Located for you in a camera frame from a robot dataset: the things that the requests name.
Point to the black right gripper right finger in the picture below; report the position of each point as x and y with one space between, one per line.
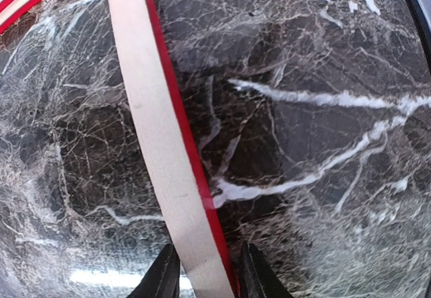
256 278

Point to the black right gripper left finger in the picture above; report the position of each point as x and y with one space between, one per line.
162 278

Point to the red wooden picture frame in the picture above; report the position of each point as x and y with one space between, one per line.
98 166

